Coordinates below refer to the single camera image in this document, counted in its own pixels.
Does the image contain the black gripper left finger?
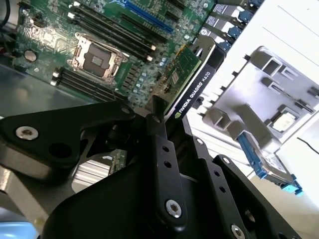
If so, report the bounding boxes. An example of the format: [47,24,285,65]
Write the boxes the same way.
[0,96,189,226]

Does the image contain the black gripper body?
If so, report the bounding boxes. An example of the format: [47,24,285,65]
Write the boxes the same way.
[43,160,232,239]

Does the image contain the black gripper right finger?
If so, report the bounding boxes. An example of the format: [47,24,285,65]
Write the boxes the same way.
[181,116,304,239]

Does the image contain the green and black graphics card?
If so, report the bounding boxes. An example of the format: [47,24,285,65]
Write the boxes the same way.
[159,34,227,120]

